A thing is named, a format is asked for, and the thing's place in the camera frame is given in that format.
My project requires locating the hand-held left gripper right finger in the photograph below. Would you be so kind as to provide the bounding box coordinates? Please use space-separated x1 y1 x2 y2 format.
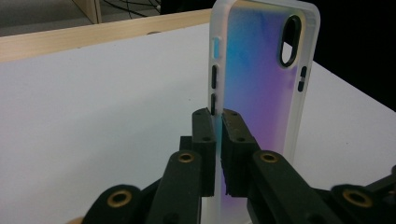
219 108 262 199

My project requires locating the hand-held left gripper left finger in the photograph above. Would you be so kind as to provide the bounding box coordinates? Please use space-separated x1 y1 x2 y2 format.
179 106 218 198

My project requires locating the iridescent phone case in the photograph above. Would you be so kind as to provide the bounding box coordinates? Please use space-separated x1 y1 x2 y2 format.
207 0 321 224

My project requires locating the white table cover sheet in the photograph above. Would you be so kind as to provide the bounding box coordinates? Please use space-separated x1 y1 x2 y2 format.
0 21 396 224

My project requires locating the light wooden desk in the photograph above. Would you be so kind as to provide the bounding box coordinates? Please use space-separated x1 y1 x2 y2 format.
72 0 103 25

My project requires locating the bundle of black cables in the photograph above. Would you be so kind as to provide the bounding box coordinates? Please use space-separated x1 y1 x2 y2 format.
102 0 163 18

